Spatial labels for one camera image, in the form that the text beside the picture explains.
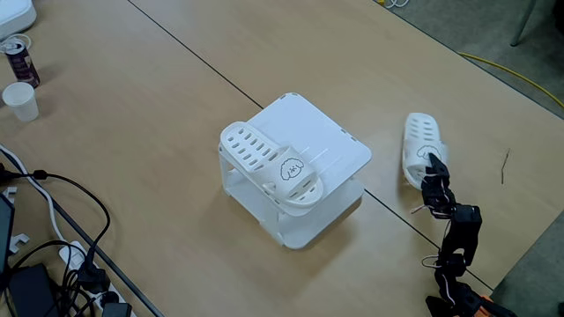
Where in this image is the white slipper with dog print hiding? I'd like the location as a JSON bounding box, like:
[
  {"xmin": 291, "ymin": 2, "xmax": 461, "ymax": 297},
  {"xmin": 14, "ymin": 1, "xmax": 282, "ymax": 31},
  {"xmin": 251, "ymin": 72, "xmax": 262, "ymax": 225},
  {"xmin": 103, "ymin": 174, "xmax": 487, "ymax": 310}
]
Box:
[
  {"xmin": 219, "ymin": 121, "xmax": 325, "ymax": 210},
  {"xmin": 401, "ymin": 112, "xmax": 449, "ymax": 191}
]

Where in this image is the white plastic shoe rack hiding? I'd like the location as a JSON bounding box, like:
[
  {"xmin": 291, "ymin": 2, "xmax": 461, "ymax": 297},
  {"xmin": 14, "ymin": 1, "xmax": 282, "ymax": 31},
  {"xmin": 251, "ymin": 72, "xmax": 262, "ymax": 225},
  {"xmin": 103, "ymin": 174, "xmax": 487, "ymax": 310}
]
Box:
[{"xmin": 218, "ymin": 92, "xmax": 373, "ymax": 251}]

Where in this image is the grey metal chair leg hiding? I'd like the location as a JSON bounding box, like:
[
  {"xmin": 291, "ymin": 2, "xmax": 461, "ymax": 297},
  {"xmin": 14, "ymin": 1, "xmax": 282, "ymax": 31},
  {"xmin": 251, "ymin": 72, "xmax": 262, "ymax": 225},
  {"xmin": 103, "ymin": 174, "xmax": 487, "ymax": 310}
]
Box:
[{"xmin": 509, "ymin": 0, "xmax": 539, "ymax": 48}]

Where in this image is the black plug-in power adapter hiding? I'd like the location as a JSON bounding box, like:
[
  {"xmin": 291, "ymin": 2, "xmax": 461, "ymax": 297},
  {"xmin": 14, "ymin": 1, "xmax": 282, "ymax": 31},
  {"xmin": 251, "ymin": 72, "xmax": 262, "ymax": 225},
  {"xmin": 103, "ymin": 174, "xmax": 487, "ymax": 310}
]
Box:
[{"xmin": 101, "ymin": 301, "xmax": 133, "ymax": 317}]

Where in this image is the black power plug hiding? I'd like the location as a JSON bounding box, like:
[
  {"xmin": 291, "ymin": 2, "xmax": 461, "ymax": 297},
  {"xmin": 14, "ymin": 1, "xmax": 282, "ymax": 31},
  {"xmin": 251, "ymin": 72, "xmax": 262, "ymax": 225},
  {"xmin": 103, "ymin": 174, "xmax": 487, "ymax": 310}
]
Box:
[{"xmin": 77, "ymin": 257, "xmax": 111, "ymax": 295}]

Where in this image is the white power strip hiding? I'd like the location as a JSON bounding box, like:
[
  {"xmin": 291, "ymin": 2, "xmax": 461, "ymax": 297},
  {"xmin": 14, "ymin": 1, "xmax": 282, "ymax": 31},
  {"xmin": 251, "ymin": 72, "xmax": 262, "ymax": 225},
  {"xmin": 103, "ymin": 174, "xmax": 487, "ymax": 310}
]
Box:
[{"xmin": 58, "ymin": 240, "xmax": 137, "ymax": 317}]

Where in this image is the black power adapter brick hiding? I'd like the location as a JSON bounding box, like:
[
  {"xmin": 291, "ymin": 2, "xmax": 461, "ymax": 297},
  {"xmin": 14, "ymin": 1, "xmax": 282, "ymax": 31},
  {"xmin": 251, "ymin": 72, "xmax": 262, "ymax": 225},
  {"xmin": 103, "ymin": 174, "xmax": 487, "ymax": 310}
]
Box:
[{"xmin": 7, "ymin": 262, "xmax": 61, "ymax": 317}]

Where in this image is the white paper cup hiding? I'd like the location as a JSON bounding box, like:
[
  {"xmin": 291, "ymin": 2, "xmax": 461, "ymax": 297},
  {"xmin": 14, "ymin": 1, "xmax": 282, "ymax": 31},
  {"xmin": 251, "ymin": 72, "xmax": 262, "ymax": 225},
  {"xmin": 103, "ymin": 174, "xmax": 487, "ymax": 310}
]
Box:
[{"xmin": 1, "ymin": 81, "xmax": 40, "ymax": 123}]

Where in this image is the purple drink can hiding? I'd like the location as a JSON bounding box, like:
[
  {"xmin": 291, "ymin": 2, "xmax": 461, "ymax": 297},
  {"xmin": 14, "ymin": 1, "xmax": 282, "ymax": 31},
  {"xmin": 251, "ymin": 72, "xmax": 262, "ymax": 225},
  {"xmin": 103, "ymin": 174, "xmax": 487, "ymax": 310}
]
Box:
[{"xmin": 3, "ymin": 39, "xmax": 41, "ymax": 89}]

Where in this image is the dark laptop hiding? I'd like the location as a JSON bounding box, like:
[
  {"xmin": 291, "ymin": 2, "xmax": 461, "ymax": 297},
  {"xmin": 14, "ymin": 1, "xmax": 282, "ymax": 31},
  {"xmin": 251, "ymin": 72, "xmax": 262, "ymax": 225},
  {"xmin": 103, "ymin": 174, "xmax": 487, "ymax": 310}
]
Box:
[{"xmin": 0, "ymin": 193, "xmax": 15, "ymax": 276}]

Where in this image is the white flat box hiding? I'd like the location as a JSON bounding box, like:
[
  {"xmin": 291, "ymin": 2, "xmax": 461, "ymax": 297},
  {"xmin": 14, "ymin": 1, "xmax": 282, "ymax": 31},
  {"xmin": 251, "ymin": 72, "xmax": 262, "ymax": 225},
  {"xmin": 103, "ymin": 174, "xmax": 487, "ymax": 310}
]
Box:
[{"xmin": 0, "ymin": 0, "xmax": 38, "ymax": 41}]

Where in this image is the yellow cable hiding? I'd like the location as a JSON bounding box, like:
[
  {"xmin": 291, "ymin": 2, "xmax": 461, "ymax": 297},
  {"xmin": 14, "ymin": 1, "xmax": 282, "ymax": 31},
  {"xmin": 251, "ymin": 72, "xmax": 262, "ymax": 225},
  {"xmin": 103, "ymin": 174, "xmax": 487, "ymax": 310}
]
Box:
[{"xmin": 457, "ymin": 51, "xmax": 564, "ymax": 110}]

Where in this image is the thick white cable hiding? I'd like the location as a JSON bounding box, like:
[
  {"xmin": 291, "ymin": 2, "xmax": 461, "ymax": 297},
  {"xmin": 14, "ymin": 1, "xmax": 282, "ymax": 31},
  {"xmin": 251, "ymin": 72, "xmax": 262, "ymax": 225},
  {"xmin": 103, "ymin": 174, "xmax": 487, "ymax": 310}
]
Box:
[{"xmin": 0, "ymin": 144, "xmax": 67, "ymax": 247}]

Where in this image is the black cable with ferrite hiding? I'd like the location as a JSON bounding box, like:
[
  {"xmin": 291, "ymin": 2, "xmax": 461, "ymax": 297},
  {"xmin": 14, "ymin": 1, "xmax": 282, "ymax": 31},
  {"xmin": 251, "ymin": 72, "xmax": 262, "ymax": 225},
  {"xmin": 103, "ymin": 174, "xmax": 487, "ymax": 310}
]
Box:
[{"xmin": 0, "ymin": 169, "xmax": 111, "ymax": 265}]

